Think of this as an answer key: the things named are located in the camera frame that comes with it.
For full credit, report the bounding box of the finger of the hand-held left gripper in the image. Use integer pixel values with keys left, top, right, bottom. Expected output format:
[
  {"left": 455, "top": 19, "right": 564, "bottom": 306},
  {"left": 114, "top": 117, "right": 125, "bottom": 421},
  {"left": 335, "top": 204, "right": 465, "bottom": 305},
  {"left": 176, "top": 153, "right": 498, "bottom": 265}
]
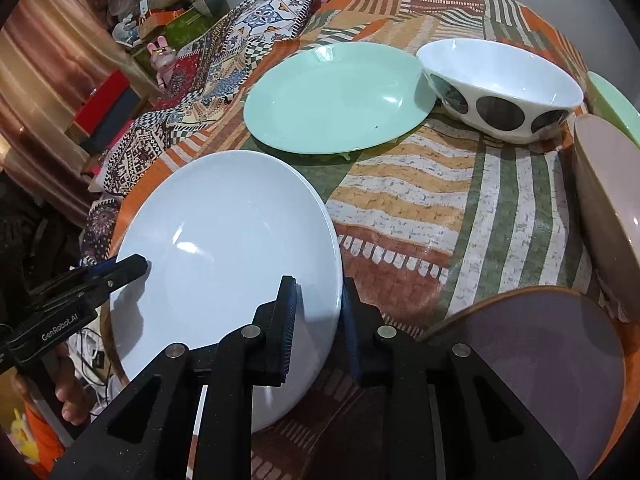
[
  {"left": 80, "top": 261, "right": 118, "bottom": 283},
  {"left": 60, "top": 254, "right": 151, "bottom": 306}
]

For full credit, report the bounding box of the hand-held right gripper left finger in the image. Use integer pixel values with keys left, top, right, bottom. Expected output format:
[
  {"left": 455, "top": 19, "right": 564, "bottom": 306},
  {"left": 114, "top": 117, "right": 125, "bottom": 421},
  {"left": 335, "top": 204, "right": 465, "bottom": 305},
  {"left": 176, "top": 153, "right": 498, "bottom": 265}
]
[{"left": 50, "top": 275, "right": 302, "bottom": 480}]

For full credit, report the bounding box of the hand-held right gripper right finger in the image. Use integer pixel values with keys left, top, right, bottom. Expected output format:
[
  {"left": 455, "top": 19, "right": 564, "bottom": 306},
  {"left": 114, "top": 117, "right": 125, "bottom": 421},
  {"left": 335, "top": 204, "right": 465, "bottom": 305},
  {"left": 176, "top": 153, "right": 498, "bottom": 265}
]
[{"left": 342, "top": 277, "right": 581, "bottom": 480}]

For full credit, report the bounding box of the light blue plate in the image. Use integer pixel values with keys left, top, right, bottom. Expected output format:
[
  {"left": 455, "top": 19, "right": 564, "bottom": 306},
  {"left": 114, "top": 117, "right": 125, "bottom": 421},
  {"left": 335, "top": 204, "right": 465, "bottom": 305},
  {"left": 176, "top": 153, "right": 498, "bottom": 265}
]
[{"left": 109, "top": 150, "right": 345, "bottom": 433}]

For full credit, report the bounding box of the mint green plate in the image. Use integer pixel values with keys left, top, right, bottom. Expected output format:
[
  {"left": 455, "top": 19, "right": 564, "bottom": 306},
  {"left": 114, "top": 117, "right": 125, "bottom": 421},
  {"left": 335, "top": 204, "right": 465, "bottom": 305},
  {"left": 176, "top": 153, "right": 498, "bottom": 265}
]
[{"left": 243, "top": 41, "right": 437, "bottom": 155}]

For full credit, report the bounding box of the pink bowl with brown rim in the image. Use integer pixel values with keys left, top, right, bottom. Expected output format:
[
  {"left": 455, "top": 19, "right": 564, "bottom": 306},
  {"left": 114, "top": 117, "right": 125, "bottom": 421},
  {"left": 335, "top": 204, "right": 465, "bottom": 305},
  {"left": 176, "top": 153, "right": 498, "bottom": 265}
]
[{"left": 571, "top": 114, "right": 640, "bottom": 321}]

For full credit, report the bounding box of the white bowl with black dots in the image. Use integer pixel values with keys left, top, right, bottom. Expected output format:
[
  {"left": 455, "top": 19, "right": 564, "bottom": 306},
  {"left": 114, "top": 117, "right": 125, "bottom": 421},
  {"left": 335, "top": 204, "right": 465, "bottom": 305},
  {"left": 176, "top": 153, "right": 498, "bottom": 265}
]
[{"left": 416, "top": 38, "right": 585, "bottom": 146}]

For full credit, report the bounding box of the person's left hand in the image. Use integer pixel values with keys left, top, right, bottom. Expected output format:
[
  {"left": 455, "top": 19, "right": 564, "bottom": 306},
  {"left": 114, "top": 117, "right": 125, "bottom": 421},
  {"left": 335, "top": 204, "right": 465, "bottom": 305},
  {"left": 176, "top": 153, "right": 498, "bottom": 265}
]
[{"left": 12, "top": 342, "right": 91, "bottom": 426}]

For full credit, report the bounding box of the orange jacket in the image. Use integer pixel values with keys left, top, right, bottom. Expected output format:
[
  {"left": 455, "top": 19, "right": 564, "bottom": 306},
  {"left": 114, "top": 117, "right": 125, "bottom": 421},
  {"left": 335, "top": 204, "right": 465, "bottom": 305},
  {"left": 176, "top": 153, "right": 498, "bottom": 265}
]
[{"left": 22, "top": 402, "right": 68, "bottom": 468}]

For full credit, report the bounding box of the dark blue box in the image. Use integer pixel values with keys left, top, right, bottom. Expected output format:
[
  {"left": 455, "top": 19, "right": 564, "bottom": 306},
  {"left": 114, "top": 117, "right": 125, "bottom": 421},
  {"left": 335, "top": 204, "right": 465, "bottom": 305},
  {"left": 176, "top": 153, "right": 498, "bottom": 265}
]
[{"left": 80, "top": 90, "right": 146, "bottom": 156}]

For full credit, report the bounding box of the striped patchwork bedspread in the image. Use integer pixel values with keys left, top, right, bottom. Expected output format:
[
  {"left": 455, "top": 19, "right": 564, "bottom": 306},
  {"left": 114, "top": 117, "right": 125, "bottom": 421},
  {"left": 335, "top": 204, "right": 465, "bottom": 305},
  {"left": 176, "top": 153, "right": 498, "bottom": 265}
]
[{"left": 100, "top": 0, "right": 640, "bottom": 480}]

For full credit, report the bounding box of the red box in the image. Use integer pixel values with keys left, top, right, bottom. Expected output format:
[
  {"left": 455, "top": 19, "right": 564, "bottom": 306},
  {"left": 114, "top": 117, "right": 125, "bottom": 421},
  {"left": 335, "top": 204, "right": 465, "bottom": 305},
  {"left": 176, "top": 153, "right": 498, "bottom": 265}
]
[{"left": 65, "top": 70, "right": 133, "bottom": 136}]

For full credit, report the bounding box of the mauve plate with brown rim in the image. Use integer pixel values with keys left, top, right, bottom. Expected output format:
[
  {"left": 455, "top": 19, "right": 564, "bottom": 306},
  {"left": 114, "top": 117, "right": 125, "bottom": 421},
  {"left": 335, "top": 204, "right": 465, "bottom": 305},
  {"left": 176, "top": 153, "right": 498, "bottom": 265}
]
[{"left": 420, "top": 286, "right": 626, "bottom": 480}]

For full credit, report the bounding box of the brown striped curtain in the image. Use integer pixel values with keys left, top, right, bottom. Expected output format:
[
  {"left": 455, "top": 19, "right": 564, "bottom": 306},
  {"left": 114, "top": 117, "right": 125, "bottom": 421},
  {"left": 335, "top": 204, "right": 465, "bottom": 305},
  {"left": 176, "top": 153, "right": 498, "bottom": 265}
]
[{"left": 0, "top": 0, "right": 146, "bottom": 226}]

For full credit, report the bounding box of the patterned patchwork blanket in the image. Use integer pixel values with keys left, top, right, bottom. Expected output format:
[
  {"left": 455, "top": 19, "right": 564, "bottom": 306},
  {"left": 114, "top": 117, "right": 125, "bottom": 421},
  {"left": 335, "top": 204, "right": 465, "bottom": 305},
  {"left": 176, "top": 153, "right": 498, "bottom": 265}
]
[{"left": 80, "top": 0, "right": 328, "bottom": 261}]

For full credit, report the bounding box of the pink bunny toy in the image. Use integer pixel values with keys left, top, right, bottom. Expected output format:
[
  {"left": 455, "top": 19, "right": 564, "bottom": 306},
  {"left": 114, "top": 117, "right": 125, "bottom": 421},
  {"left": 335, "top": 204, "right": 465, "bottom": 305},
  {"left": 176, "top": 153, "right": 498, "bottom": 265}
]
[{"left": 146, "top": 35, "right": 177, "bottom": 88}]

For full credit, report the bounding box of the small grey-blue toy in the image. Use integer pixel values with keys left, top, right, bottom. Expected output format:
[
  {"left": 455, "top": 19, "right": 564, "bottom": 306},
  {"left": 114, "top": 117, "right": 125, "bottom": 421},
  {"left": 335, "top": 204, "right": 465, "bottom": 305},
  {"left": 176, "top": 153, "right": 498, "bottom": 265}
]
[{"left": 112, "top": 15, "right": 141, "bottom": 43}]

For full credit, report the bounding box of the green box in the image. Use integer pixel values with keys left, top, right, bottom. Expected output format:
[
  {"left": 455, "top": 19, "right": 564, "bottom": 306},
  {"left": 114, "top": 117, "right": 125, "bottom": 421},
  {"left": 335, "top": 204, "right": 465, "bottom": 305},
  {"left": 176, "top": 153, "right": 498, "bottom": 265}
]
[{"left": 130, "top": 7, "right": 216, "bottom": 76}]

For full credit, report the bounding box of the orange box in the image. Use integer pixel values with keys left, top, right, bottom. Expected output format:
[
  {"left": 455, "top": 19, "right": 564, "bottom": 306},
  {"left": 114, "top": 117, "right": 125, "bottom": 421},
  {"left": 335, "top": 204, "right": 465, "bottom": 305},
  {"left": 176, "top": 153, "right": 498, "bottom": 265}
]
[{"left": 140, "top": 10, "right": 186, "bottom": 36}]

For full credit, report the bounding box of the mint green bowl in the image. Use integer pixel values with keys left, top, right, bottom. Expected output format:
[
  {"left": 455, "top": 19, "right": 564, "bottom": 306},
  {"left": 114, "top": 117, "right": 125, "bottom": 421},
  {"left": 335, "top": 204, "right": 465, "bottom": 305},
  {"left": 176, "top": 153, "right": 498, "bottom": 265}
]
[{"left": 586, "top": 71, "right": 640, "bottom": 148}]

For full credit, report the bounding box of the white cable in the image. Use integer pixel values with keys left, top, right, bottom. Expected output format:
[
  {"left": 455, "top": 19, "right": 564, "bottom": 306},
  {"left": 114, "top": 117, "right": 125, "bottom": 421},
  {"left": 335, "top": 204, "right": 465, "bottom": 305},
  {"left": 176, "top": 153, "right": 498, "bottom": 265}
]
[{"left": 70, "top": 327, "right": 118, "bottom": 403}]

